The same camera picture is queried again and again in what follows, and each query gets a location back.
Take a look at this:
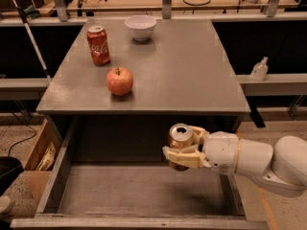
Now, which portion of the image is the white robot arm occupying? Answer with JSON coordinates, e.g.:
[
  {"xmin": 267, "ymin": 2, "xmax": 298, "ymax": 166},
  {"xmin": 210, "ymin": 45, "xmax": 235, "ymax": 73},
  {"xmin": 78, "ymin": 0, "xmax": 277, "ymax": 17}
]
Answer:
[{"xmin": 162, "ymin": 124, "xmax": 307, "ymax": 197}]

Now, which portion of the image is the open grey top drawer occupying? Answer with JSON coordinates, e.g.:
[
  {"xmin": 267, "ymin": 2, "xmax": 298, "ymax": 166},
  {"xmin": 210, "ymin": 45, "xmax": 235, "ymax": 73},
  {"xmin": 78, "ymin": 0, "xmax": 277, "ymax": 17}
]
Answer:
[{"xmin": 12, "ymin": 117, "xmax": 269, "ymax": 230}]

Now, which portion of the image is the grey cabinet with top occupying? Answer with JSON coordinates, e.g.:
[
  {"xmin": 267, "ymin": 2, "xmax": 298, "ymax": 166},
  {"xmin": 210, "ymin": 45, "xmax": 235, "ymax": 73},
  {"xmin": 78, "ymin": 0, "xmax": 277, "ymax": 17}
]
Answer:
[{"xmin": 35, "ymin": 18, "xmax": 251, "ymax": 150}]

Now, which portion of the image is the wooden workbench with metal posts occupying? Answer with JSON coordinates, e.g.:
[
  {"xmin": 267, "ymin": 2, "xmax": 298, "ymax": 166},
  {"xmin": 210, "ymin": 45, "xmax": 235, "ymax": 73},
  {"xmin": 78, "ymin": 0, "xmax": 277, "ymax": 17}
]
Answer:
[{"xmin": 0, "ymin": 0, "xmax": 307, "ymax": 20}]

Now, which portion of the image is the black round object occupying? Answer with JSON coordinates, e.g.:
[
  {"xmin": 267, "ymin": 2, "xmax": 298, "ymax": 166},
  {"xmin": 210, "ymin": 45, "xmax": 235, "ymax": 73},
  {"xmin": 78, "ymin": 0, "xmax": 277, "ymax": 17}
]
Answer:
[{"xmin": 0, "ymin": 156, "xmax": 23, "ymax": 196}]

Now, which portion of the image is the orange soda can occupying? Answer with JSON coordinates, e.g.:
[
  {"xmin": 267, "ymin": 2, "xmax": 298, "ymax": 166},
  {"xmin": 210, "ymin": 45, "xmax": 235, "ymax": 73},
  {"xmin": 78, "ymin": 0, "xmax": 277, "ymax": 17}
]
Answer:
[{"xmin": 167, "ymin": 123, "xmax": 195, "ymax": 173}]

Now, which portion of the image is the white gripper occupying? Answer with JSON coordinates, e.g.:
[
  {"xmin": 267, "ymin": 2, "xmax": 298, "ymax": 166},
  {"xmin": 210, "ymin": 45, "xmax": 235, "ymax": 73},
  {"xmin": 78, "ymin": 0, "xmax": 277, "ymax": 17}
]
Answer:
[{"xmin": 162, "ymin": 126, "xmax": 239, "ymax": 175}]

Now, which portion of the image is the wooden crate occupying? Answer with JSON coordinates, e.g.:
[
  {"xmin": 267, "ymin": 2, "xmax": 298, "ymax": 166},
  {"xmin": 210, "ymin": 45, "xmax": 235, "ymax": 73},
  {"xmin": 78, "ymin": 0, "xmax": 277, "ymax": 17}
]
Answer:
[{"xmin": 23, "ymin": 120, "xmax": 61, "ymax": 204}]

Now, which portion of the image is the yellow snack bag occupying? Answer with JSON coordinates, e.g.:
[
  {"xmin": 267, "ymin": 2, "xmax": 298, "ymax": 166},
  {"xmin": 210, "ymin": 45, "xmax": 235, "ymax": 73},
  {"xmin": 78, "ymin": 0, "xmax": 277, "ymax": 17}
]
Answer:
[{"xmin": 36, "ymin": 143, "xmax": 57, "ymax": 172}]

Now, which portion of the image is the red apple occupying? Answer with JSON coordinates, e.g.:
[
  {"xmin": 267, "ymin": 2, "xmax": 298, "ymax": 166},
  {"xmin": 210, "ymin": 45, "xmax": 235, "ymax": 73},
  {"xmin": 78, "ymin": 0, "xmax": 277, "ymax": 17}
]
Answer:
[{"xmin": 106, "ymin": 67, "xmax": 133, "ymax": 96}]

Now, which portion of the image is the white pole with black grip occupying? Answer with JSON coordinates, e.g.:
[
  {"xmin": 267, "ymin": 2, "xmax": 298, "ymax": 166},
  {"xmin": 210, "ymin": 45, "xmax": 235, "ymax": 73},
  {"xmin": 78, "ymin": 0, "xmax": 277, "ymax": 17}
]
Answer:
[{"xmin": 12, "ymin": 0, "xmax": 52, "ymax": 84}]

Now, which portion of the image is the red cola can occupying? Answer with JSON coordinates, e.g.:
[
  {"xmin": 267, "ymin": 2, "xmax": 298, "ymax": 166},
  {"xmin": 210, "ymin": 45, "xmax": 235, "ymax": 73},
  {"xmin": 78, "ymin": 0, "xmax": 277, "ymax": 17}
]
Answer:
[{"xmin": 86, "ymin": 25, "xmax": 110, "ymax": 65}]

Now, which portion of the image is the black cable on floor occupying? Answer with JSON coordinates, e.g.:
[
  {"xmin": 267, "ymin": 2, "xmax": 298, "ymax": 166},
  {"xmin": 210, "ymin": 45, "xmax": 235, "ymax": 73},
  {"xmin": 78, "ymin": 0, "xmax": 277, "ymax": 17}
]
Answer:
[{"xmin": 6, "ymin": 112, "xmax": 37, "ymax": 158}]

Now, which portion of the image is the white ceramic bowl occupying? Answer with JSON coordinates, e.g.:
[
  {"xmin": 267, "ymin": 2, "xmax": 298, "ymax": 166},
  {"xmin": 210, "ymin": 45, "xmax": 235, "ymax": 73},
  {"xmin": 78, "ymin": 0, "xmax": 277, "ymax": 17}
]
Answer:
[{"xmin": 125, "ymin": 15, "xmax": 156, "ymax": 41}]

